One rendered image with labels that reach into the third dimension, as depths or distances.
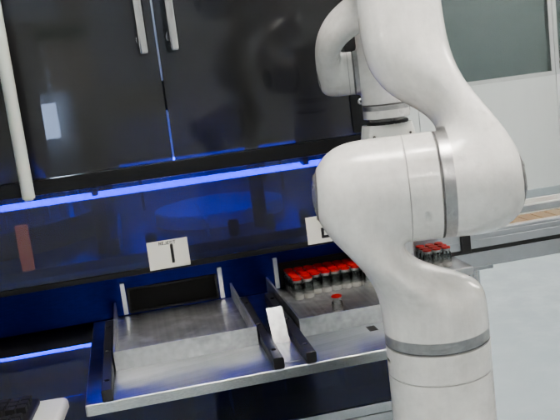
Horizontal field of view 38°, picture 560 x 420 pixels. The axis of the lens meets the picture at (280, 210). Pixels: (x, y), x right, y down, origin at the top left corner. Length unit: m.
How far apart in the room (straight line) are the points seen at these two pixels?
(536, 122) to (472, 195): 6.28
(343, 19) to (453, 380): 0.67
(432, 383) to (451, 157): 0.25
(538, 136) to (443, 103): 6.26
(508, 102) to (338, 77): 5.64
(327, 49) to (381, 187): 0.56
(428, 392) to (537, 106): 6.28
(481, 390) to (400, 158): 0.28
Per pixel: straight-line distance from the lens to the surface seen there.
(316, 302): 1.72
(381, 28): 0.96
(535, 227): 2.07
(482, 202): 0.88
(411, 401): 0.95
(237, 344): 1.51
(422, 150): 0.89
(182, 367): 1.47
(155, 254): 1.72
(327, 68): 1.41
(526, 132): 7.12
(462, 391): 0.94
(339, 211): 0.87
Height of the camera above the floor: 1.38
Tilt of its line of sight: 10 degrees down
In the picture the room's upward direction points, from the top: 7 degrees counter-clockwise
